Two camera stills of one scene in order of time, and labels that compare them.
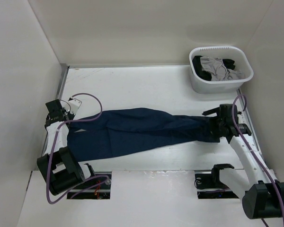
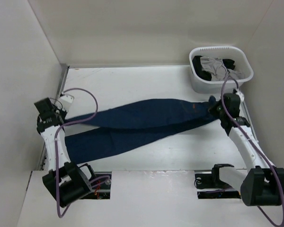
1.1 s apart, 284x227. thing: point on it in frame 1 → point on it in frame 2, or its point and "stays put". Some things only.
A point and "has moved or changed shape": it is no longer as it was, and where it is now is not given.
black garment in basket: [230, 64] stays put
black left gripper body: [71, 116] → [58, 111]
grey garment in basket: [219, 72] stays put
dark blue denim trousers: [123, 129] has moved or changed shape
